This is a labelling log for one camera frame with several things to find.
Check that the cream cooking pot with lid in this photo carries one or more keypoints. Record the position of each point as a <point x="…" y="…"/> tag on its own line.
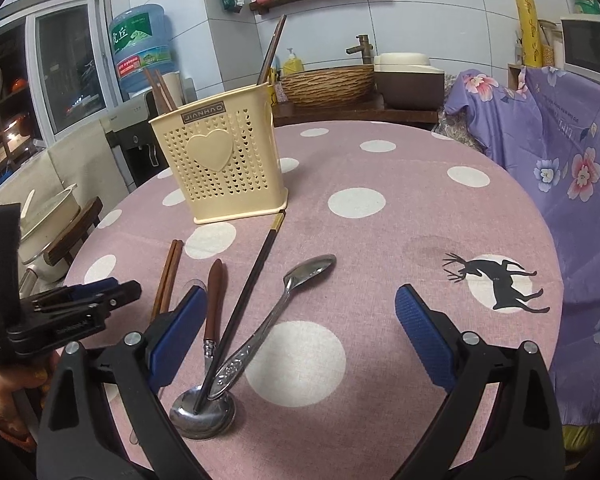
<point x="52" y="225"/>

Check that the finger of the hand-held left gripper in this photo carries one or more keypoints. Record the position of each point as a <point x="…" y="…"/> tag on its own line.
<point x="97" y="286"/>
<point x="105" y="310"/>

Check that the blue water bottle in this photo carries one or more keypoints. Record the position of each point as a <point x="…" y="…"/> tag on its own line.
<point x="140" y="50"/>

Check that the yellow soap bottle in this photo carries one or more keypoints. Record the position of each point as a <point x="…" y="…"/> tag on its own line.
<point x="293" y="65"/>

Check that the cream plastic utensil holder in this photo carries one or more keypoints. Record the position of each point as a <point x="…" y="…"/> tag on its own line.
<point x="215" y="185"/>

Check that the purple floral cloth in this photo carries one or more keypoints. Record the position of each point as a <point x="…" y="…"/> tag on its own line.
<point x="555" y="160"/>

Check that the pink polka dot tablecloth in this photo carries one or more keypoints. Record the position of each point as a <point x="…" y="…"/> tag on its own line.
<point x="380" y="270"/>

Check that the ornate metal spoon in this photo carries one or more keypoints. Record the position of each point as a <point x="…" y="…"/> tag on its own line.
<point x="310" y="269"/>

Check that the grey water dispenser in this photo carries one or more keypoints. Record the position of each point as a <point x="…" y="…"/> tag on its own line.
<point x="130" y="125"/>

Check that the white framed window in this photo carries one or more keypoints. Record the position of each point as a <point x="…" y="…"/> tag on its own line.
<point x="65" y="60"/>

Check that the white brown kitchen appliance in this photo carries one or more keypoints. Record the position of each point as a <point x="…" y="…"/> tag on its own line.
<point x="410" y="85"/>

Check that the brown wooden chopstick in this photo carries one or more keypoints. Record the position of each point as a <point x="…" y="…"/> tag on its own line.
<point x="166" y="91"/>
<point x="164" y="280"/>
<point x="174" y="270"/>
<point x="155" y="89"/>

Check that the dark wooden counter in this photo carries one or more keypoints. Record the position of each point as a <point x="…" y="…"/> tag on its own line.
<point x="355" y="112"/>

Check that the yellow wrap roll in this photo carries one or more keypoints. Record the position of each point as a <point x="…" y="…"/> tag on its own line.
<point x="526" y="30"/>

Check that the clear jar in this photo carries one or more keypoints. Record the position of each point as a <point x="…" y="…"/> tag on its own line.
<point x="550" y="45"/>

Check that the white paper roll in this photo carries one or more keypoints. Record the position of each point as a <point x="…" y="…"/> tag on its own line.
<point x="177" y="85"/>

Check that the small wooden box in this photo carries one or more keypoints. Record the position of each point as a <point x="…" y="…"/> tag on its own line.
<point x="516" y="77"/>

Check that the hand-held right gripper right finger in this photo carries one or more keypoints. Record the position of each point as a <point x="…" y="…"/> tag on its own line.
<point x="425" y="335"/>

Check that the small dark wooden stool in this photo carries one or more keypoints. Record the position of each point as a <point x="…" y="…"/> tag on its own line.
<point x="80" y="225"/>

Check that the wicker wash basin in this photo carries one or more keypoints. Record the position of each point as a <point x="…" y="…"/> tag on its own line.
<point x="330" y="85"/>

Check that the person's left hand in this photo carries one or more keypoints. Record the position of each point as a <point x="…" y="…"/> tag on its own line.
<point x="2" y="390"/>

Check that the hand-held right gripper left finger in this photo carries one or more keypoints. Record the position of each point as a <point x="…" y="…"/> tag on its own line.
<point x="177" y="340"/>

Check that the bronze faucet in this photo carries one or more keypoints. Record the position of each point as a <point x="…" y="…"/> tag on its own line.
<point x="365" y="50"/>

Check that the white microwave oven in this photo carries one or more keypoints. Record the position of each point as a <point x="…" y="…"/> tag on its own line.
<point x="585" y="45"/>

